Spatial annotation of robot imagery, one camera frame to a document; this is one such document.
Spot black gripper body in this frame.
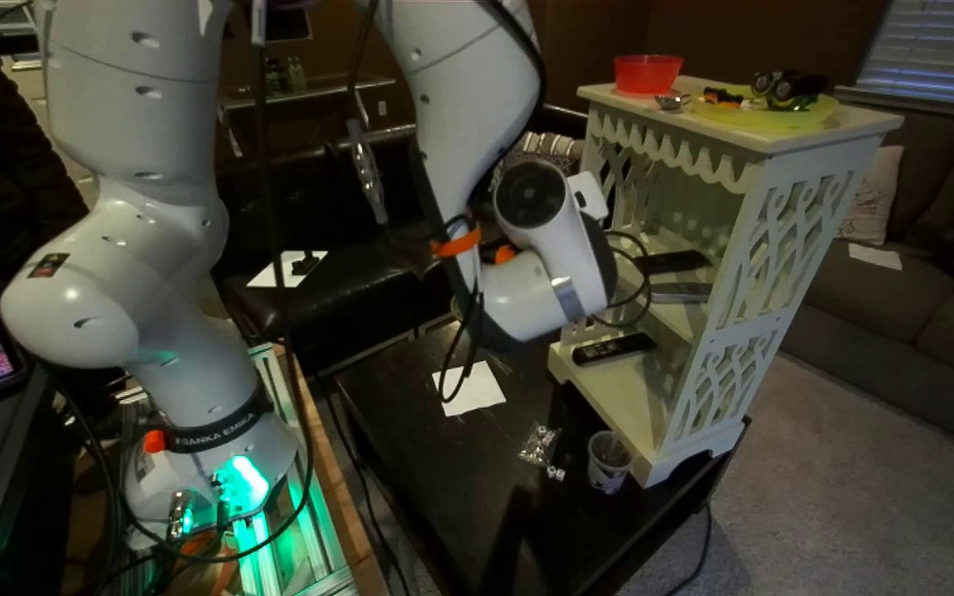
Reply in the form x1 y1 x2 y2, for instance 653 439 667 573
601 226 650 321

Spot white lattice shelf unit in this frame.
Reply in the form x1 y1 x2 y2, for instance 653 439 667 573
543 75 908 489

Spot grey remote control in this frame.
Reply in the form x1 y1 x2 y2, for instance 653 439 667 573
645 279 717 307

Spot long black remote control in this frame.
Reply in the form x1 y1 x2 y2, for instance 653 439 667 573
570 331 661 369

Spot grey patterned throw pillow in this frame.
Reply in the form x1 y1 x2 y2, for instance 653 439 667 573
516 128 587 180

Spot small dark cup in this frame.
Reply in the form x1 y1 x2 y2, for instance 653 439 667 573
583 426 637 498

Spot white square paper sheet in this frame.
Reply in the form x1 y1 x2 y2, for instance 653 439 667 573
426 359 509 421

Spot small clear plastic packet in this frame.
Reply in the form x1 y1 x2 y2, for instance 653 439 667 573
512 421 570 483

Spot red bowl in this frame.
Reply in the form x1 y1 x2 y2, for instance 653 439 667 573
611 51 687 100

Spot small orange object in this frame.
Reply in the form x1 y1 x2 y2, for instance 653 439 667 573
699 83 750 111

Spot yellow green mat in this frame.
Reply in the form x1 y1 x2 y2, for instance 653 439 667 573
687 83 847 128

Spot small white paper note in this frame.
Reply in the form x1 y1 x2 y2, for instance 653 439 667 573
845 239 908 276

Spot black toy goggles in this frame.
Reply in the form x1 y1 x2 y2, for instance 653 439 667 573
750 65 835 115

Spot white cushion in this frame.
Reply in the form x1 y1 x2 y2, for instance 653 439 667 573
839 143 908 250

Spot grey fabric couch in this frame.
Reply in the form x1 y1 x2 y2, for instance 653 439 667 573
777 111 954 462

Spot black leather couch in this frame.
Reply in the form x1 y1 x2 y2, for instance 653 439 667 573
210 100 592 380

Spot white paper with black object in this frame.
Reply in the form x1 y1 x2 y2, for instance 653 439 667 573
245 250 331 296

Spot dark console table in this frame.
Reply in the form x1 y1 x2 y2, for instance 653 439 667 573
219 65 414 151

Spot window blinds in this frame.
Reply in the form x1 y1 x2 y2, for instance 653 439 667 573
851 0 954 114

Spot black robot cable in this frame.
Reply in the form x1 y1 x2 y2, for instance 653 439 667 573
426 213 658 410

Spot black floor cable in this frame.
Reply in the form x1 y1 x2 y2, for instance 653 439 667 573
658 499 718 596

